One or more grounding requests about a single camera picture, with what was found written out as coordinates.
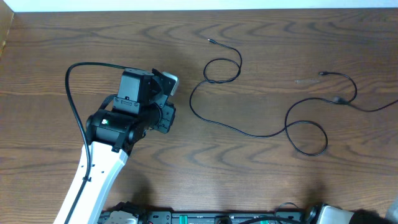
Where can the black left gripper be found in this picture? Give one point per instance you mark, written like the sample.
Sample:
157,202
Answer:
169,119

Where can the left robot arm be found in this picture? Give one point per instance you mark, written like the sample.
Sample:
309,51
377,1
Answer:
111,132

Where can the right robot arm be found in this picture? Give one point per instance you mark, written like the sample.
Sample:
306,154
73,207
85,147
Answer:
323,213

